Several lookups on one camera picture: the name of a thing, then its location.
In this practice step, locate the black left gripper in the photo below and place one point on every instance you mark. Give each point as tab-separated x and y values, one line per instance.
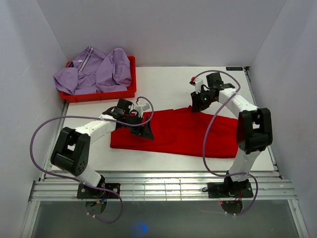
139	131

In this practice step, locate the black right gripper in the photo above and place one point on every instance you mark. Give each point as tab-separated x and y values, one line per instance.
197	106

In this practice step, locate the red trousers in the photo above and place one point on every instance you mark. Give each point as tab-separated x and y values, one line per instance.
183	132

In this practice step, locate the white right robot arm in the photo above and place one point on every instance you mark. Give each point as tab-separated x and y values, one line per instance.
253	134

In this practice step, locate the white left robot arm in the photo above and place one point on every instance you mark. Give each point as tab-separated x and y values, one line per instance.
72	148

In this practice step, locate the red plastic bin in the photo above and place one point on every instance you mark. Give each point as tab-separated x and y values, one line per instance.
129	93

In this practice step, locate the small dark table label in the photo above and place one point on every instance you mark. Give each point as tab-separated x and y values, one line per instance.
234	68

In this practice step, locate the purple shirt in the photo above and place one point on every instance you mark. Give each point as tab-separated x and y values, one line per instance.
94	72

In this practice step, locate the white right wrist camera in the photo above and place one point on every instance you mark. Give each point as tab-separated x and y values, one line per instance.
197	83

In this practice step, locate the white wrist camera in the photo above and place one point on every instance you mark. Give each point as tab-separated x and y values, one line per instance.
141	108
197	83

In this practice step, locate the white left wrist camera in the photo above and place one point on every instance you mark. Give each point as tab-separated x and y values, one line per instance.
141	108

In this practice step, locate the aluminium side table rail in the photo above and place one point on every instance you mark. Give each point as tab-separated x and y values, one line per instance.
261	122

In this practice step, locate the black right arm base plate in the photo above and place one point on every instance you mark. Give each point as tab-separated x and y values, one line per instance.
222	190

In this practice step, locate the aluminium table edge rail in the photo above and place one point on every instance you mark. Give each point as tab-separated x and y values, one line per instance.
162	187

